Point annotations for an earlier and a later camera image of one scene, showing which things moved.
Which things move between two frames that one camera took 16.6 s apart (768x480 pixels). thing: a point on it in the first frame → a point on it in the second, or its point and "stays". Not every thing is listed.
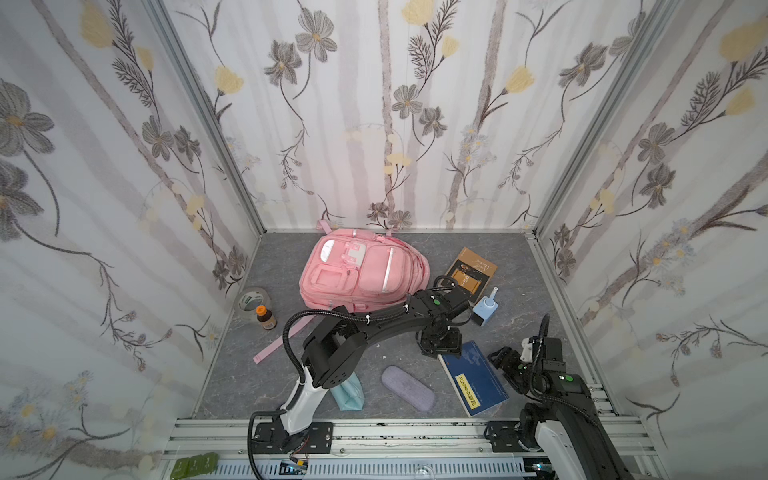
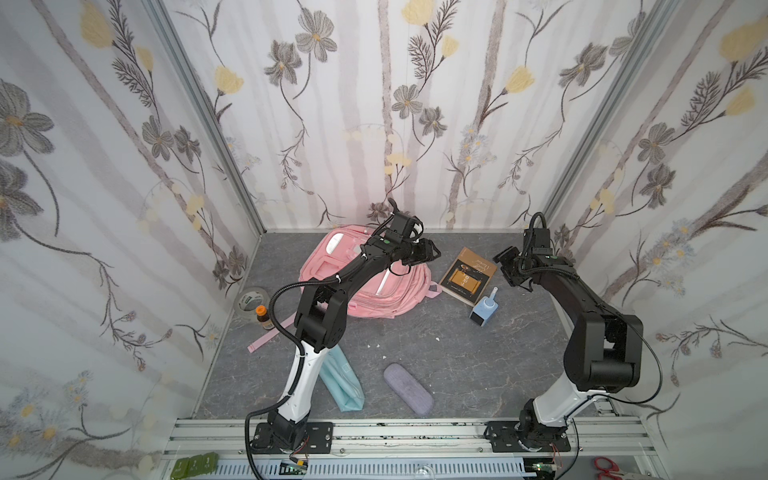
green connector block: (196, 465) stays
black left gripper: (440, 344) → (424, 250)
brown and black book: (471, 273) stays
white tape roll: (247, 300) stays
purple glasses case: (408, 388) stays
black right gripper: (507, 360) → (510, 264)
